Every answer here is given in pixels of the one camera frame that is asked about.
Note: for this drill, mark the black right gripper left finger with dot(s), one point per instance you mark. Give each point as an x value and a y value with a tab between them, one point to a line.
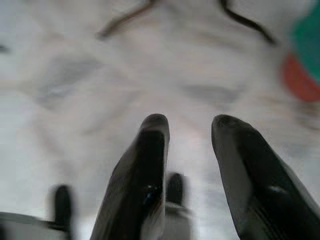
140	180

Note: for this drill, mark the green red plastic object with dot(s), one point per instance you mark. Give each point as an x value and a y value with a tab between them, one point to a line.
307	37

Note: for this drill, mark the black grey robot right foot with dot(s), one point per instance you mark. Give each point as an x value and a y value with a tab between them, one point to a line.
175	187

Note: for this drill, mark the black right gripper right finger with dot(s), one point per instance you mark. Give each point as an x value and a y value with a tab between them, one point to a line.
255	187

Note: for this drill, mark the black grey robot foot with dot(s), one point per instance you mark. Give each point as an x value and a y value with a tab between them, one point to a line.
62	205
175	187

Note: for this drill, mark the black grey robot left foot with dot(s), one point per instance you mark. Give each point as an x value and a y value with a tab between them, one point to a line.
62	205

